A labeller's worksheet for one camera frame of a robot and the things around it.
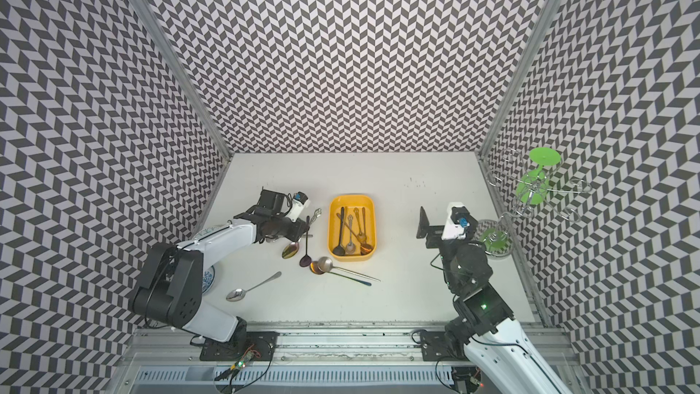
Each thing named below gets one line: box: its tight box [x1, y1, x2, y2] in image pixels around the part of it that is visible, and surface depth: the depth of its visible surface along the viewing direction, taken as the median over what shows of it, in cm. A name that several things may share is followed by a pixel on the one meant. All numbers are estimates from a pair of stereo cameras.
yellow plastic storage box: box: [327, 194, 378, 262], surface depth 100 cm
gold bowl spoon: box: [282, 241, 300, 260], surface depth 88 cm
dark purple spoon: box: [298, 215, 313, 268], surface depth 90 cm
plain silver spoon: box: [226, 270, 283, 302], surface depth 83 cm
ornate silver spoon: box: [345, 213, 356, 255], surface depth 93 cm
